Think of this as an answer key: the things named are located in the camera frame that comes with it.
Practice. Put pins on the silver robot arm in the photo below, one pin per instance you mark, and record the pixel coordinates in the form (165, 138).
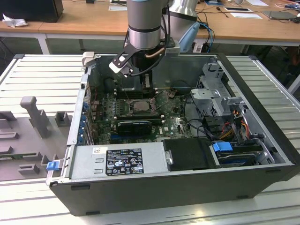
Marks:
(144, 23)

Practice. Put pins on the black RAM slot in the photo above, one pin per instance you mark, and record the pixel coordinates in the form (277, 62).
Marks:
(129, 91)
(140, 118)
(137, 114)
(129, 95)

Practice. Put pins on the CPU socket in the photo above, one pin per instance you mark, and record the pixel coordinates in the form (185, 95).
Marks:
(130, 106)

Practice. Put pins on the wooden desk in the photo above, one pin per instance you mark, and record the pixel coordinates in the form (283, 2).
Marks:
(93, 18)

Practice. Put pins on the green motherboard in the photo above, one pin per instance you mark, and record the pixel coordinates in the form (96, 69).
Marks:
(171, 122)

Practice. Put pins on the silver metal drive cage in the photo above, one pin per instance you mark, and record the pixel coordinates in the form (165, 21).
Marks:
(206, 96)

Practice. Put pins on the blue card retainer strip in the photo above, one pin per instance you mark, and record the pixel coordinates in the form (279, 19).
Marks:
(82, 127)

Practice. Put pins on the black plastic air shroud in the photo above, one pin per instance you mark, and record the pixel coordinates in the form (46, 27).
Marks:
(187, 154)

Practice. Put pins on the white smartphone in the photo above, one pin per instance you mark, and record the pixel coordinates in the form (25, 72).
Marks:
(236, 9)

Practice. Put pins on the white paper sheet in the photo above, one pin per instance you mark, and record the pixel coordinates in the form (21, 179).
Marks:
(246, 15)

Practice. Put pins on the silver power supply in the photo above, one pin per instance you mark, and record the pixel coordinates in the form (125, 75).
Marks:
(86, 161)

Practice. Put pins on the hard disk in blue carrier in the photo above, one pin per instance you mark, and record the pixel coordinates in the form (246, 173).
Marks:
(222, 147)

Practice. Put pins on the black computer box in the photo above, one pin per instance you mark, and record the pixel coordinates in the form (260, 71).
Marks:
(30, 10)

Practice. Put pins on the crumpled white paper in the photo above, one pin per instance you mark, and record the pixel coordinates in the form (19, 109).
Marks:
(14, 22)

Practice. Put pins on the blue plastic case latch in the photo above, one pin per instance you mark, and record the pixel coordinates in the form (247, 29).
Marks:
(52, 166)

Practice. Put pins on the black open PC case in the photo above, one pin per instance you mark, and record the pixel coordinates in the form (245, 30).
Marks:
(152, 199)

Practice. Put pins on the grey part rack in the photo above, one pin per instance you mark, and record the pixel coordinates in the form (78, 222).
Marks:
(23, 140)

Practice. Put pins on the dark flat pouch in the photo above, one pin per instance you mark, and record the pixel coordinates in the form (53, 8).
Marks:
(281, 15)

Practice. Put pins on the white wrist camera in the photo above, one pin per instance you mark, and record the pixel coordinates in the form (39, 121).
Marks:
(117, 68)

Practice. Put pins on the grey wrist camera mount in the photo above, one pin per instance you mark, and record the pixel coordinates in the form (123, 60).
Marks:
(172, 50)

